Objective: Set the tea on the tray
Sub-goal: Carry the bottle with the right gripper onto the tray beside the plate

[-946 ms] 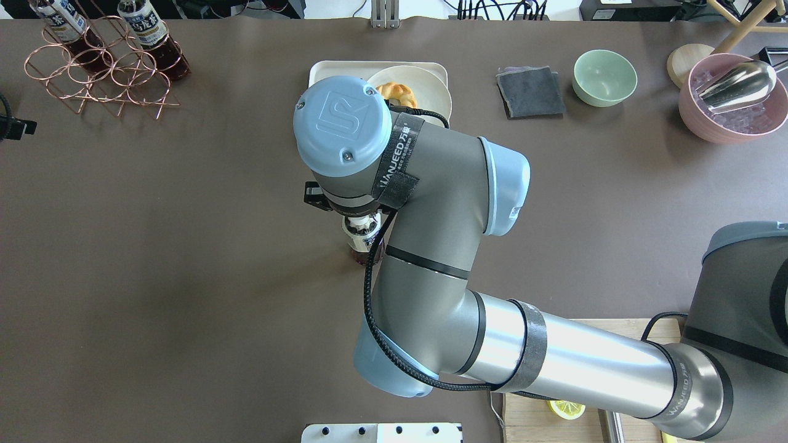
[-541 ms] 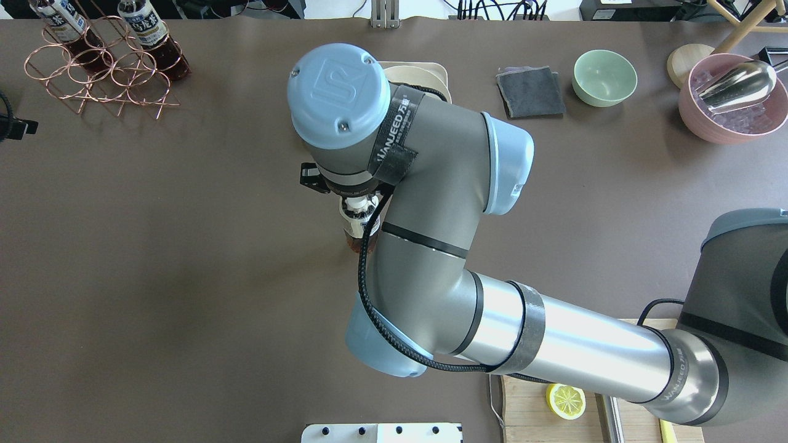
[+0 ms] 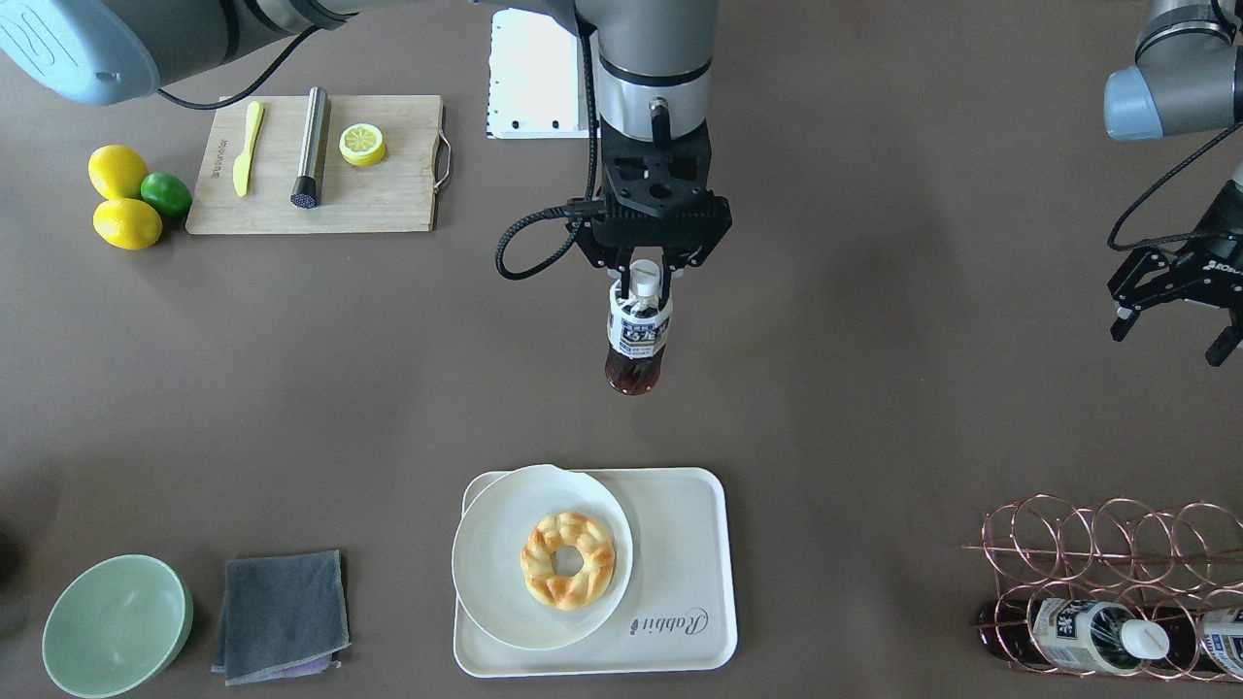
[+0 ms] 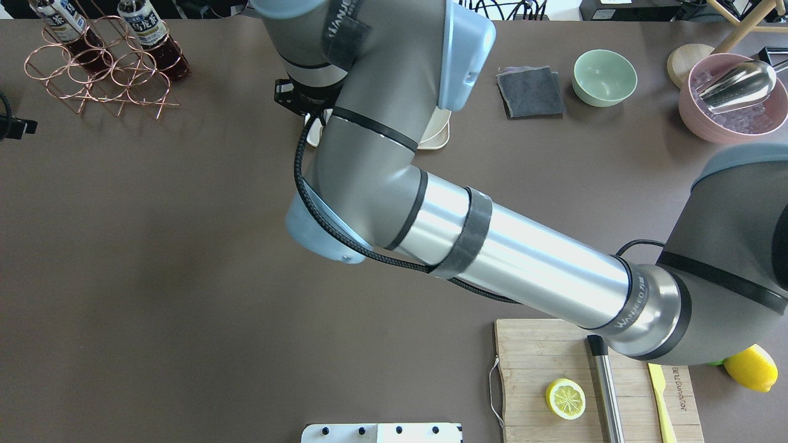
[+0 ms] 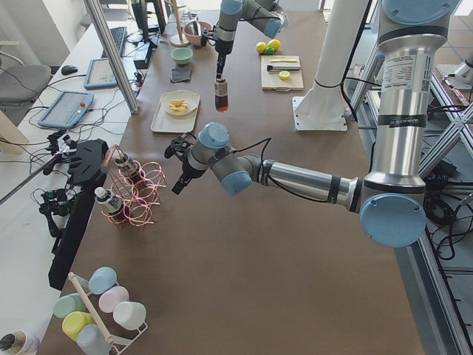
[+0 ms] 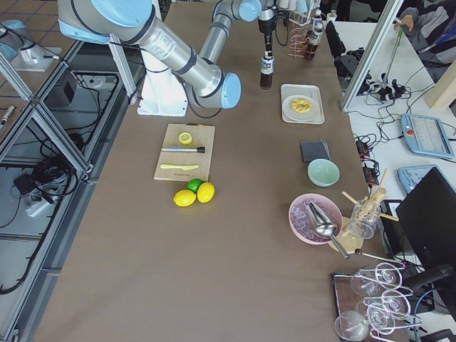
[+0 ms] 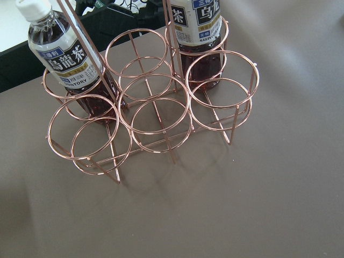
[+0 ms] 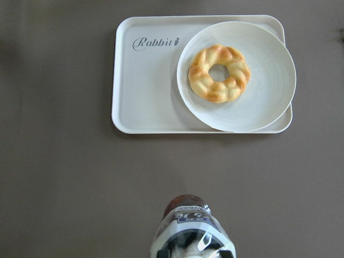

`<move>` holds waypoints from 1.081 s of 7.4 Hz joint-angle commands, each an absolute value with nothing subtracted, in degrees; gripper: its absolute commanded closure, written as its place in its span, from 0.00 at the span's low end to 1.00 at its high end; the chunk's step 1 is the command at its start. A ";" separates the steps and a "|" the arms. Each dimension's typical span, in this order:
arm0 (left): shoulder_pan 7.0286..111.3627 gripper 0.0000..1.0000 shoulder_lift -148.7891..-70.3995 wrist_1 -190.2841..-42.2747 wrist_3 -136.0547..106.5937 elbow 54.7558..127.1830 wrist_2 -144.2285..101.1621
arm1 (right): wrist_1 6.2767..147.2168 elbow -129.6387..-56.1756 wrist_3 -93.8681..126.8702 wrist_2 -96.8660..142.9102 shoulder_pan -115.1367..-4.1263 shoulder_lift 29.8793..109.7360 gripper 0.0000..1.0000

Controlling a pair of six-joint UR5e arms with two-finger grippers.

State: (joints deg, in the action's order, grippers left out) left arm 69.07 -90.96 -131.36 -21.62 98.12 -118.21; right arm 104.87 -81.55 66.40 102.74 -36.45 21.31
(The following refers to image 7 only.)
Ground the tea bottle right rear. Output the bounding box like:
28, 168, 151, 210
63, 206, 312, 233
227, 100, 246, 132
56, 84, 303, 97
170, 0, 222, 89

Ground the tea bottle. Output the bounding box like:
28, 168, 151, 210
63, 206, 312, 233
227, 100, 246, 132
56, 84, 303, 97
16, 1, 118, 124
170, 0, 222, 89

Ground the tea bottle left rear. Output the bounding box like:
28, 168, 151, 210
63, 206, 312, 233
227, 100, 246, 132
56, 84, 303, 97
16, 1, 118, 124

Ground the black device on table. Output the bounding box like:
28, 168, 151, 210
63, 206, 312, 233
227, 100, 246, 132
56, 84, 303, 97
0, 0, 167, 94

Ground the copper wire bottle rack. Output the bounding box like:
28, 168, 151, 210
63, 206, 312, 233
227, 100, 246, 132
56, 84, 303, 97
46, 1, 260, 183

